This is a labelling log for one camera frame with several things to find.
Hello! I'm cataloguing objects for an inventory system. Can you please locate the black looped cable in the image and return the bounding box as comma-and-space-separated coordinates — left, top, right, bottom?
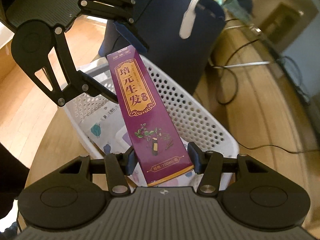
215, 39, 274, 106

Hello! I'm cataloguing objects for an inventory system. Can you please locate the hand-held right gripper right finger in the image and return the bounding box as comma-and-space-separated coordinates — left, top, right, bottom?
188, 142, 273, 196

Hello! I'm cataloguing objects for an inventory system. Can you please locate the white cable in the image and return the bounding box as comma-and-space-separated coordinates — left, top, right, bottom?
212, 60, 272, 70

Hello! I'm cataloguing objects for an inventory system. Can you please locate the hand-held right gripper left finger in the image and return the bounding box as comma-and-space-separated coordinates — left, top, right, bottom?
59, 146, 137, 196

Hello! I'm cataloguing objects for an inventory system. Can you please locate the white perforated plastic basket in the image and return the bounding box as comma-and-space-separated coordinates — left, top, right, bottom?
60, 55, 240, 188

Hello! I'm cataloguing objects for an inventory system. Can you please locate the white packet with blue drawings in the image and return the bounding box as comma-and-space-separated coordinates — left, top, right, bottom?
81, 106, 134, 161

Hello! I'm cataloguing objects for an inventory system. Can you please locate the purple cardboard box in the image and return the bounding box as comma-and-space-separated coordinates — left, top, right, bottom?
107, 45, 195, 187

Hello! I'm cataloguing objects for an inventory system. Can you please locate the dark cloth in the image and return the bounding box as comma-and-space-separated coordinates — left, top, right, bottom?
0, 142, 28, 240

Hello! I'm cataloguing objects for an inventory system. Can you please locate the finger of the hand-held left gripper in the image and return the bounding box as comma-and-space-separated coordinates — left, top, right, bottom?
32, 27, 118, 107
79, 0, 149, 53

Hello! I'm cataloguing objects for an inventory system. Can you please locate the wooden desktop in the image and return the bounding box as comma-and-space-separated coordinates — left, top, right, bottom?
25, 25, 316, 205

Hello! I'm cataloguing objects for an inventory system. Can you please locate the thin black cable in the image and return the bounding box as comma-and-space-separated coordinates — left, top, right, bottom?
239, 143, 302, 155

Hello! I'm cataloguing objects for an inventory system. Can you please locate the dark blue office chair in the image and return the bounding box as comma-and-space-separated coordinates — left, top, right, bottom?
99, 0, 227, 96

